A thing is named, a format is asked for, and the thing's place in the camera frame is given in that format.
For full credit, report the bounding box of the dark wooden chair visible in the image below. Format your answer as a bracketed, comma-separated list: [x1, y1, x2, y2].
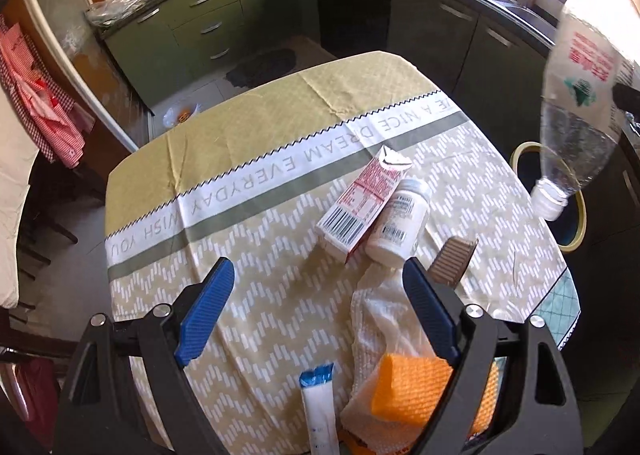
[20, 155, 106, 286]

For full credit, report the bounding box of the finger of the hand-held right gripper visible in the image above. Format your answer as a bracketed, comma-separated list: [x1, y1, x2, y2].
[612, 83, 640, 112]

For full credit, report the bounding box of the dark oval floor mat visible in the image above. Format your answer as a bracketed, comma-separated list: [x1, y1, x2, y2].
[227, 47, 298, 88]

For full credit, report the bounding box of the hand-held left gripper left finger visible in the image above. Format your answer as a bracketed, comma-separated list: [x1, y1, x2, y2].
[54, 257, 236, 455]

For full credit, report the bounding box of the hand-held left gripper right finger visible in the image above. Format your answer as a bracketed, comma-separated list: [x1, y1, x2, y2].
[401, 257, 585, 455]

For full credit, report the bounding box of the clear plastic bottle red label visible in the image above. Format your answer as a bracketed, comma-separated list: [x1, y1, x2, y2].
[530, 2, 626, 222]

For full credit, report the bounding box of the orange foam net sleeve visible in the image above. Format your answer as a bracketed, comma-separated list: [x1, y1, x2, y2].
[370, 354, 501, 436]

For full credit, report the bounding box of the white pill bottle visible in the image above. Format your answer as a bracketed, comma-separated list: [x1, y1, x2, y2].
[365, 179, 432, 267]

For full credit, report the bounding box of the red and white carton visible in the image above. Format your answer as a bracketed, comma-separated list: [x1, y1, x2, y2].
[315, 145, 413, 265]

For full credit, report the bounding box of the small plastic bag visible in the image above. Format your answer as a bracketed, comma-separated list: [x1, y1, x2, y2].
[162, 102, 201, 130]

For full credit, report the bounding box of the dark base cabinet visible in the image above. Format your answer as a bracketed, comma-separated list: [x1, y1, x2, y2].
[290, 0, 553, 100]

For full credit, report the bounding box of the yellow-rimmed trash bin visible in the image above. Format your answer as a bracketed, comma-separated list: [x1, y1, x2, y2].
[510, 142, 587, 252]

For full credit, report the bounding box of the white and blue sachet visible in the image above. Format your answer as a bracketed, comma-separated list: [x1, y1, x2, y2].
[299, 364, 341, 455]

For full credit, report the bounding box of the clear plastic bag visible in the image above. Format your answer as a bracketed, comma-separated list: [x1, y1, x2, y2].
[84, 0, 161, 28]

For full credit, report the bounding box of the beige patterned tablecloth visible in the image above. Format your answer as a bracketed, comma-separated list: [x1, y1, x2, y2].
[104, 51, 582, 455]

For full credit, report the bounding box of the sliding glass door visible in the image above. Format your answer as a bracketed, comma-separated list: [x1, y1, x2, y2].
[20, 0, 151, 153]

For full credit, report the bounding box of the red checked cloth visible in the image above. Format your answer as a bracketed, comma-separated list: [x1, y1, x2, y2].
[0, 17, 86, 168]

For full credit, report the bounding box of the green base cabinet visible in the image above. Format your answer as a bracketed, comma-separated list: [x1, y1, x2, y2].
[102, 0, 321, 108]

